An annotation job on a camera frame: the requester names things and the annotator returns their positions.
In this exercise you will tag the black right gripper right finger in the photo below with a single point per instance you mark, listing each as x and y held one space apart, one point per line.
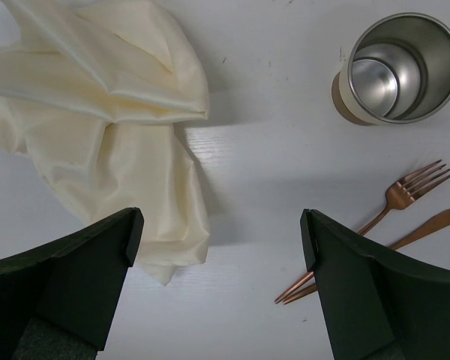
377 303

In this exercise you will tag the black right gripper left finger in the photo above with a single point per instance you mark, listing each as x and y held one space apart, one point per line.
58 300

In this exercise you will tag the cream cloth napkin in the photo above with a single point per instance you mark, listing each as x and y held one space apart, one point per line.
91 94

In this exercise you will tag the copper fork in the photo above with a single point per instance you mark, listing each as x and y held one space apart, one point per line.
407 190

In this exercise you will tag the copper knife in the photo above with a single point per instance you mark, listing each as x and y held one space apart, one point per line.
434 224

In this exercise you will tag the steel cup with cork base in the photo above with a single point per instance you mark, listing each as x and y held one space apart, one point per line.
397 73

